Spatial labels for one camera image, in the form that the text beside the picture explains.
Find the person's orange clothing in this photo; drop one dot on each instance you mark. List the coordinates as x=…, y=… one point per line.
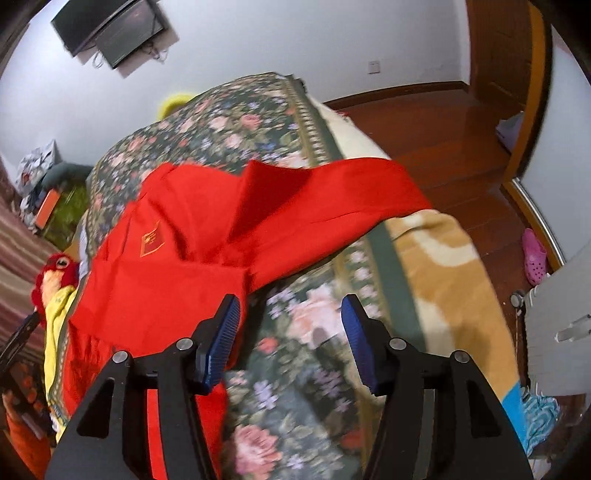
x=25, y=447

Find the white wall socket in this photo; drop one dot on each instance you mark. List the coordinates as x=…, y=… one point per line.
x=373, y=67

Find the wooden door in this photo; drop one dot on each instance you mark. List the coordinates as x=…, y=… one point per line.
x=503, y=50

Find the pink clog shoe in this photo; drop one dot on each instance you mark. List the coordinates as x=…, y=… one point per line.
x=534, y=258

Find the light blue cloth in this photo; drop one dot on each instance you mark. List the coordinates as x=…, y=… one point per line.
x=83, y=249

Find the striped curtain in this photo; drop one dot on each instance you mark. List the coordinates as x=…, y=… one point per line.
x=18, y=258

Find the white radiator heater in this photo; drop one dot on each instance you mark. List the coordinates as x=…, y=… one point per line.
x=558, y=332

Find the blue striped towel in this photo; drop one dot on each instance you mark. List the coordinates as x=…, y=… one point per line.
x=540, y=420

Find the grey pillow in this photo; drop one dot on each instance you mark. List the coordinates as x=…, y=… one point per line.
x=69, y=171

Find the patterned bag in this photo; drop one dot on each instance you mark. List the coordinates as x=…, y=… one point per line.
x=34, y=166

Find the red plush toy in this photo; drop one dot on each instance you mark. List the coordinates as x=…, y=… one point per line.
x=57, y=272

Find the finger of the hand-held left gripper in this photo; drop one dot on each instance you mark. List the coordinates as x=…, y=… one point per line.
x=21, y=334

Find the yellow printed cloth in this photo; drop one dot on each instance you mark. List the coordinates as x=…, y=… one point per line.
x=55, y=350

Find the wall-mounted television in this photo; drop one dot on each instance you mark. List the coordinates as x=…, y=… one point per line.
x=108, y=25

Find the yellow plush item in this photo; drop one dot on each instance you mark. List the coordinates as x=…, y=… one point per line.
x=173, y=104

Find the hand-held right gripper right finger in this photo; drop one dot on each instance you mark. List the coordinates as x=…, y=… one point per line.
x=359, y=344

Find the floral blanket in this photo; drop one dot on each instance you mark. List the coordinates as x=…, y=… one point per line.
x=240, y=124

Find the orange box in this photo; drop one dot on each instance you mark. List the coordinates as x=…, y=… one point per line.
x=46, y=207

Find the tan patterned blanket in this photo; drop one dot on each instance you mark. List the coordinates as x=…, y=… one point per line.
x=443, y=272

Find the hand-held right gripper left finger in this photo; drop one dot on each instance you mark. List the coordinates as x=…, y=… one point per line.
x=220, y=344

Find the red garment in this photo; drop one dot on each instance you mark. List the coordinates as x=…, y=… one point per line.
x=184, y=240

